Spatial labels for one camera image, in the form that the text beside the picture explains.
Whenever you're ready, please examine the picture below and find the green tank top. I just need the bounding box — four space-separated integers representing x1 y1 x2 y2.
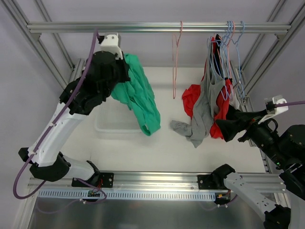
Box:
111 53 161 136

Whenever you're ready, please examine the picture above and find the pink wire hanger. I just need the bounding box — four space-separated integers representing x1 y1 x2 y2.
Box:
172 21 183 99
224 21 236 79

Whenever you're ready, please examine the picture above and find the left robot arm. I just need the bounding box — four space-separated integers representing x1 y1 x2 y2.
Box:
19 51 130 187

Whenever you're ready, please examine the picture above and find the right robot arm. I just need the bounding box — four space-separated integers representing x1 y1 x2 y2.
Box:
211 106 305 229

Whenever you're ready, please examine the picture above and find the grey tank top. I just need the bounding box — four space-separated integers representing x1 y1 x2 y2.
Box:
170 42 225 148

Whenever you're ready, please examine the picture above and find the red tank top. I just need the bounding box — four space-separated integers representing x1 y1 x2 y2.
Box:
182 48 233 139

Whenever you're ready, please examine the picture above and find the white plastic basket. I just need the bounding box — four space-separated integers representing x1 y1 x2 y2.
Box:
94 100 142 138

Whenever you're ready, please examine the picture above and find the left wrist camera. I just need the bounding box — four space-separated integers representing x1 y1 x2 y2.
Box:
98 32 124 60

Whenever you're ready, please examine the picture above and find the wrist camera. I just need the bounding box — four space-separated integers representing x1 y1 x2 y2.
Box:
98 32 124 60
258 95 288 124

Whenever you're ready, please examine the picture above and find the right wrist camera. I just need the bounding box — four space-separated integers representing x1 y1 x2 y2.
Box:
258 95 288 124

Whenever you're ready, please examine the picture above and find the aluminium frame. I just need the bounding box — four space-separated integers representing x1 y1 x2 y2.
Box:
0 0 305 229

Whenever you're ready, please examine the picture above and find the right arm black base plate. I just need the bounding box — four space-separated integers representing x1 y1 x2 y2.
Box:
197 174 227 190

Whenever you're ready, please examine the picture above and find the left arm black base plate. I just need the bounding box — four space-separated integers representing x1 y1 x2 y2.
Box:
71 172 114 188

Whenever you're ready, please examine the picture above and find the white slotted cable duct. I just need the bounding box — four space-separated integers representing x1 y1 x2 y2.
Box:
38 189 216 202

